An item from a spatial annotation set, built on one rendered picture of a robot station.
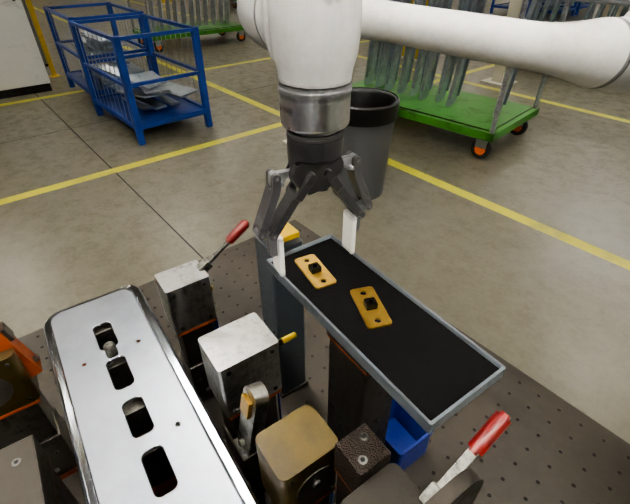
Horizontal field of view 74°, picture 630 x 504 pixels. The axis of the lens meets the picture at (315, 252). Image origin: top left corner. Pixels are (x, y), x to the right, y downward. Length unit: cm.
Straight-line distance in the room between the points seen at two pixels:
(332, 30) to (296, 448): 49
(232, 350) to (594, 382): 193
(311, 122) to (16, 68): 634
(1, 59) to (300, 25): 633
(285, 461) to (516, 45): 63
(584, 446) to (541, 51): 84
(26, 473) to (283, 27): 65
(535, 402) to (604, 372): 123
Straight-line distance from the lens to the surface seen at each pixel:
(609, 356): 250
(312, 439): 59
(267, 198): 57
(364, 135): 297
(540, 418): 118
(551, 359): 234
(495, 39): 69
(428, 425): 52
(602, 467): 117
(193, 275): 88
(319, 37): 49
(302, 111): 52
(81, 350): 89
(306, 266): 70
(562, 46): 73
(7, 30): 671
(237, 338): 66
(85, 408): 80
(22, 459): 75
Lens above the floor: 160
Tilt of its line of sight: 37 degrees down
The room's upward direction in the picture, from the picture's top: straight up
